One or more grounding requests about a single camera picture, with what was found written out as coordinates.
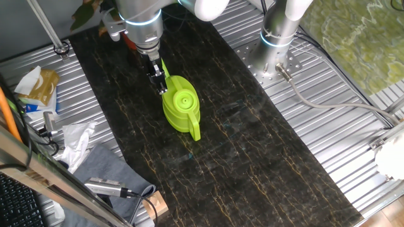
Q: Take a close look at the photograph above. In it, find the red plant pot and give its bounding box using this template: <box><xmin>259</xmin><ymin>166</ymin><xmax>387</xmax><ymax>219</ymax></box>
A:
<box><xmin>122</xmin><ymin>32</ymin><xmax>138</xmax><ymax>51</ymax></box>

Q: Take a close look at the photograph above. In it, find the silver finned camera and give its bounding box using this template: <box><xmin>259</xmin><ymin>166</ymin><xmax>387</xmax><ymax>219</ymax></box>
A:
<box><xmin>83</xmin><ymin>177</ymin><xmax>133</xmax><ymax>199</ymax></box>

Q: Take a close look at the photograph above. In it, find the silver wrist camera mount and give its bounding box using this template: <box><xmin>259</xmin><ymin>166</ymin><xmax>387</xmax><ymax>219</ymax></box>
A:
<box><xmin>100</xmin><ymin>11</ymin><xmax>129</xmax><ymax>42</ymax></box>

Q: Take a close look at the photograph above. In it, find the dark marbled table mat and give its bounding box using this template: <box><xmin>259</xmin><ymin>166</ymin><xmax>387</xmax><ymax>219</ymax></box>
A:
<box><xmin>68</xmin><ymin>6</ymin><xmax>364</xmax><ymax>227</ymax></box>

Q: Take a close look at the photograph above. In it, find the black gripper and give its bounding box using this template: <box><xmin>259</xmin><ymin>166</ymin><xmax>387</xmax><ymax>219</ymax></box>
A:
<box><xmin>145</xmin><ymin>53</ymin><xmax>169</xmax><ymax>95</ymax></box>

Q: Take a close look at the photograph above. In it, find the crumpled white tissue paper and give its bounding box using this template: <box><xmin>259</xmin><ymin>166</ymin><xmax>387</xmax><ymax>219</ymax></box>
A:
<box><xmin>56</xmin><ymin>120</ymin><xmax>98</xmax><ymax>174</ymax></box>

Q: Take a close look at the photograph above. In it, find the aluminium frame bar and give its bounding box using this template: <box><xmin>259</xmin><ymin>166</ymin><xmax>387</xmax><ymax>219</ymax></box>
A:
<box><xmin>0</xmin><ymin>125</ymin><xmax>133</xmax><ymax>227</ymax></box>

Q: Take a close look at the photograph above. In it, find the green plastic watering can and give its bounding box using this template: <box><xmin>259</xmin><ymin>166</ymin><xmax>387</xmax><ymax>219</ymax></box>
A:
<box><xmin>160</xmin><ymin>58</ymin><xmax>202</xmax><ymax>142</ymax></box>

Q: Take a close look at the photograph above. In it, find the yellow tissue box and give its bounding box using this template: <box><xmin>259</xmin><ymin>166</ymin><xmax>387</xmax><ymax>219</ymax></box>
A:
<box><xmin>15</xmin><ymin>65</ymin><xmax>61</xmax><ymax>107</ymax></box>

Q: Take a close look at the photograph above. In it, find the small silver camera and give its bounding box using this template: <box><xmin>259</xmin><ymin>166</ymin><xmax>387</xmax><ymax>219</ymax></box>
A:
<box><xmin>42</xmin><ymin>111</ymin><xmax>59</xmax><ymax>138</ymax></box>

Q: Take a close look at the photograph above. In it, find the blue and white box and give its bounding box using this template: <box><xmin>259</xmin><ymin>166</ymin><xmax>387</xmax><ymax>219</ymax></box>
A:
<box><xmin>18</xmin><ymin>88</ymin><xmax>59</xmax><ymax>120</ymax></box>

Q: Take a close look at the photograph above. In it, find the silver support pole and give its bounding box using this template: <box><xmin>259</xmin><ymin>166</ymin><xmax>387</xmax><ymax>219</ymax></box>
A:
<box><xmin>27</xmin><ymin>0</ymin><xmax>70</xmax><ymax>61</ymax></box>

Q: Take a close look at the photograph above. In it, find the grey towel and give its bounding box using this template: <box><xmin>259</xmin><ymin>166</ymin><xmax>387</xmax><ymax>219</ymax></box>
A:
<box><xmin>61</xmin><ymin>144</ymin><xmax>157</xmax><ymax>227</ymax></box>

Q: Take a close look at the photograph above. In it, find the black keyboard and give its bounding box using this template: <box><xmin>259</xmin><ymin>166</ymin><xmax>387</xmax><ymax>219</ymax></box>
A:
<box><xmin>0</xmin><ymin>172</ymin><xmax>45</xmax><ymax>227</ymax></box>

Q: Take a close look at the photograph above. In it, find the wooden block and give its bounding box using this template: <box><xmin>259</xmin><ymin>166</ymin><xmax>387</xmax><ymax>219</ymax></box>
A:
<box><xmin>141</xmin><ymin>190</ymin><xmax>170</xmax><ymax>221</ymax></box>

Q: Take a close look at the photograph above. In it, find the black camera cable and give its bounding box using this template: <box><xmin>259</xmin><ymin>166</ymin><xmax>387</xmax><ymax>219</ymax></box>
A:
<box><xmin>126</xmin><ymin>189</ymin><xmax>158</xmax><ymax>227</ymax></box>

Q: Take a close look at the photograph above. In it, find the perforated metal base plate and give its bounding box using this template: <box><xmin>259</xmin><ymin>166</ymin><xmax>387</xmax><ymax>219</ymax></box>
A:
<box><xmin>235</xmin><ymin>39</ymin><xmax>303</xmax><ymax>89</ymax></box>

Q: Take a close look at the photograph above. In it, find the anthurium plant with broad leaves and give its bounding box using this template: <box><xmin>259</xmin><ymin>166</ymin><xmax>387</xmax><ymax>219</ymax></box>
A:
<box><xmin>69</xmin><ymin>0</ymin><xmax>119</xmax><ymax>37</ymax></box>

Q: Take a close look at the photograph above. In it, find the green marbled sheet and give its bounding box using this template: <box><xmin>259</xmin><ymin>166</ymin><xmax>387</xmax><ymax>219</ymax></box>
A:
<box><xmin>298</xmin><ymin>0</ymin><xmax>404</xmax><ymax>97</ymax></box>

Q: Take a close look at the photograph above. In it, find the orange tube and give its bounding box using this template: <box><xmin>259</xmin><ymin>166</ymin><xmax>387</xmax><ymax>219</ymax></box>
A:
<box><xmin>0</xmin><ymin>86</ymin><xmax>23</xmax><ymax>143</ymax></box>

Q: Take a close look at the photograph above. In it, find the grey robot cable with connector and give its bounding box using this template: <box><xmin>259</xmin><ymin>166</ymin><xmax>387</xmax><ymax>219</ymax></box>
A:
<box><xmin>275</xmin><ymin>62</ymin><xmax>401</xmax><ymax>125</ymax></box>

